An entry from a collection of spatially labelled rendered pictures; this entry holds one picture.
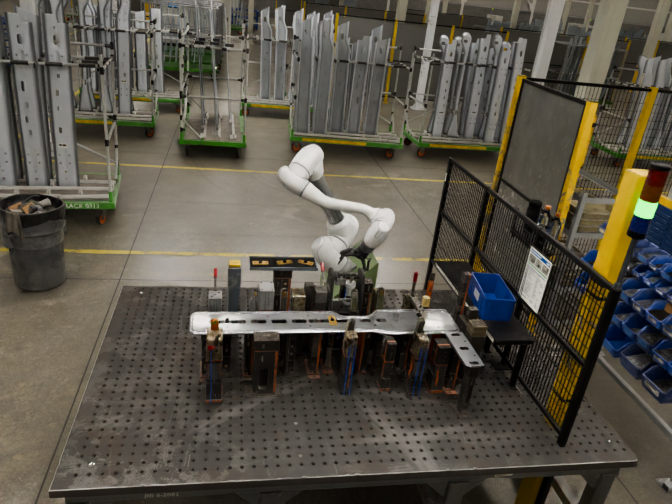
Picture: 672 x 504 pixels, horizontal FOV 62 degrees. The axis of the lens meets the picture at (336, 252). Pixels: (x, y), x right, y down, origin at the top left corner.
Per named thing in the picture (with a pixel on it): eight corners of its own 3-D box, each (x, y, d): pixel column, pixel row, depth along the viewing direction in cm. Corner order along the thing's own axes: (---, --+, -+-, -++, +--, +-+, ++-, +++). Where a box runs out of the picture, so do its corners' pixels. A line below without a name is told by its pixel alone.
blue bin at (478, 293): (481, 319, 300) (486, 298, 295) (466, 291, 328) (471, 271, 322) (511, 321, 302) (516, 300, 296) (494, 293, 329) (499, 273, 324)
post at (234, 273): (225, 338, 317) (227, 268, 299) (225, 330, 324) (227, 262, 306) (239, 338, 319) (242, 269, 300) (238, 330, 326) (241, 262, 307)
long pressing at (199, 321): (188, 338, 265) (188, 335, 264) (190, 312, 285) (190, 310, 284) (462, 333, 294) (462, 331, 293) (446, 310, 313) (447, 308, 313)
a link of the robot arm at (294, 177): (302, 190, 307) (314, 173, 313) (274, 172, 307) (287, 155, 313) (297, 201, 318) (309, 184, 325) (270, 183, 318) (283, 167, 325)
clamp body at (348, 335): (337, 397, 282) (344, 339, 267) (332, 381, 293) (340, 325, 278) (355, 396, 284) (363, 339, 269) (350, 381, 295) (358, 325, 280)
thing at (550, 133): (539, 339, 484) (611, 104, 400) (524, 339, 482) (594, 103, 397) (479, 268, 603) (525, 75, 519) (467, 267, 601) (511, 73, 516)
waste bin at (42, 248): (-2, 296, 457) (-17, 213, 427) (20, 266, 505) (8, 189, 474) (64, 297, 467) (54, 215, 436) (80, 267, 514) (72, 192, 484)
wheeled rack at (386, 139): (288, 152, 933) (296, 40, 858) (286, 137, 1022) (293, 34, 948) (400, 160, 960) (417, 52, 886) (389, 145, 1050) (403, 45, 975)
